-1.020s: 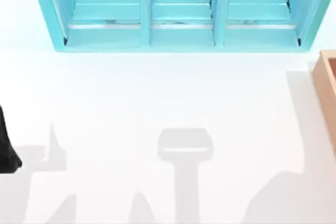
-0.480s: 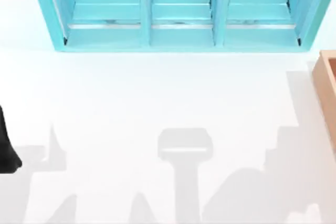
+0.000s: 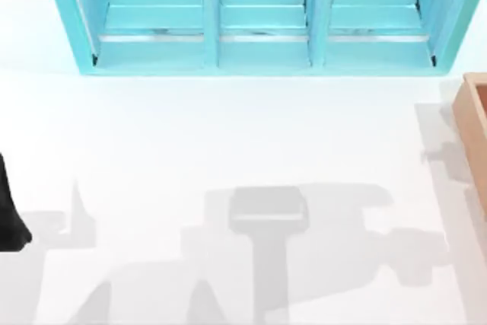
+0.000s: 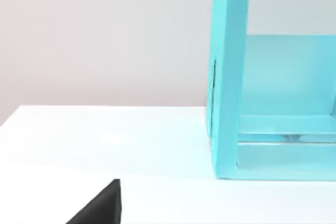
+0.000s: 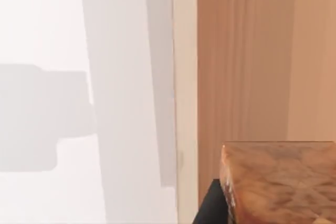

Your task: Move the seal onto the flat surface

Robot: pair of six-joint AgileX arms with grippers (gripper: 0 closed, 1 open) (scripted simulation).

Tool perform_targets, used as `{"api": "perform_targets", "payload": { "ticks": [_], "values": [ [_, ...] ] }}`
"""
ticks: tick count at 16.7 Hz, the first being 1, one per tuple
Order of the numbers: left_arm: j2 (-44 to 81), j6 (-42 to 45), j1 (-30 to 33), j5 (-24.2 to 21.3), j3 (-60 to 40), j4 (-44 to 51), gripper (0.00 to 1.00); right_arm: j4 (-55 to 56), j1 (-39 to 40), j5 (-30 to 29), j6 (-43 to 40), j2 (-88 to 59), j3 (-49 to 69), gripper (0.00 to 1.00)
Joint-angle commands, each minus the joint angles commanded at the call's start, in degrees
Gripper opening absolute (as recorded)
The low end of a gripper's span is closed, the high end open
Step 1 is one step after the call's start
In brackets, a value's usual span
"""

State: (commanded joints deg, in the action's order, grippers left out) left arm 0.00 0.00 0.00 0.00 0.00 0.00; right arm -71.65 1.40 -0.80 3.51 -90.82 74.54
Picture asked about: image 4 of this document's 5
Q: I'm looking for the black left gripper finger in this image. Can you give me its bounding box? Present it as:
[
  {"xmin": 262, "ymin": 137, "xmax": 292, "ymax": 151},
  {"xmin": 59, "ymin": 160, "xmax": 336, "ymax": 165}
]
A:
[{"xmin": 65, "ymin": 178, "xmax": 122, "ymax": 224}]

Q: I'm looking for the light blue rack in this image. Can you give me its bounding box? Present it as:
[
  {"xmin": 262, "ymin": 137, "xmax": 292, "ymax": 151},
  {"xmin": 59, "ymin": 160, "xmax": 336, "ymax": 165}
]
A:
[{"xmin": 206, "ymin": 0, "xmax": 336, "ymax": 183}]

